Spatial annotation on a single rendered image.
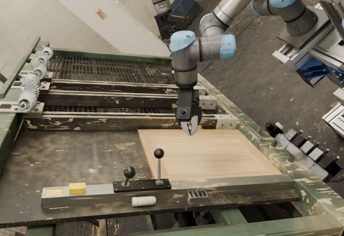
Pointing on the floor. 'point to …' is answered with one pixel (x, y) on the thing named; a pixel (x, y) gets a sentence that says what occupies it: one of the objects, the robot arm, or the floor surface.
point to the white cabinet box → (109, 18)
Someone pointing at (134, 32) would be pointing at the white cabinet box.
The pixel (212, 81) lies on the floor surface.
